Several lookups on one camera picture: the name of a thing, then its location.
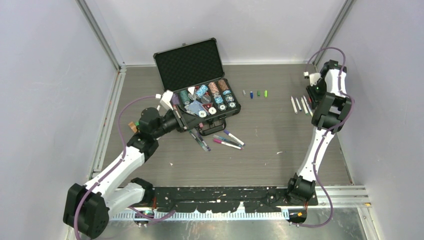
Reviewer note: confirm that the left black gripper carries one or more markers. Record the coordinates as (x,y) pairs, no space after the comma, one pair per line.
(185,121)

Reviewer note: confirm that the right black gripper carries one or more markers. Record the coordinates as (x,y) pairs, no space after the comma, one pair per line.
(314,98)

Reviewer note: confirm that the dark green marker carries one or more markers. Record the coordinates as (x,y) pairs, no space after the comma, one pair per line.
(198,141)

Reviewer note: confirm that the dark purple marker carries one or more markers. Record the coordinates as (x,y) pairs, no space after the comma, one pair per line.
(203,141)

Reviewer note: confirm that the green cap white marker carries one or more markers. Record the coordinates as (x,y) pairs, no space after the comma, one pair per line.
(305,109)

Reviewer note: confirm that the purple cap white marker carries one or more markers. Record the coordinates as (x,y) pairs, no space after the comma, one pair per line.
(234,137)

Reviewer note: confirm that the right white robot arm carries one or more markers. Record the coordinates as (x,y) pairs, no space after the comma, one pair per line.
(330,108)

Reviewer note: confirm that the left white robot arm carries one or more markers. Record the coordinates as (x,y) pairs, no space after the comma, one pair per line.
(89,207)

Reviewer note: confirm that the black poker chip case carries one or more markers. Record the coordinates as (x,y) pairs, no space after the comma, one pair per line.
(195,74)

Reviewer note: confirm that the light blue marker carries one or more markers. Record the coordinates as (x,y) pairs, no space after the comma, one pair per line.
(225,140)

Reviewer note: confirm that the magenta cap white marker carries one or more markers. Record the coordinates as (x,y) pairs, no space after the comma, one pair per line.
(227,144)

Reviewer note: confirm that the brown wooden block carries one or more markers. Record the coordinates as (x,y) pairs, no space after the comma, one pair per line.
(133,127)

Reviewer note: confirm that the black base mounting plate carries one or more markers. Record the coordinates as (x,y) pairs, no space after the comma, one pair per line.
(227,199)

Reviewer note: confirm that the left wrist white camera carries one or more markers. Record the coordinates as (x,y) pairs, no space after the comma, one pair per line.
(165,100)

